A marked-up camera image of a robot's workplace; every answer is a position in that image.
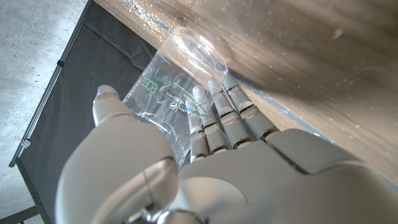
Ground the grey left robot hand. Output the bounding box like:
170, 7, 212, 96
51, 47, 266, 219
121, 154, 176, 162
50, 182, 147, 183
54, 73, 398, 224

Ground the smaller clear plastic cup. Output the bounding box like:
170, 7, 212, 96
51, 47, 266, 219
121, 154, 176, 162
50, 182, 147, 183
123, 26, 229, 166

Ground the black backdrop curtain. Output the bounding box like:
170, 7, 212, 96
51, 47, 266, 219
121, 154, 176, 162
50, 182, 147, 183
9, 0, 158, 224

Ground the black backdrop stand pole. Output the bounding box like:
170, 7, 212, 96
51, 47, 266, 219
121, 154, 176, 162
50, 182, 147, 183
8, 0, 94, 168

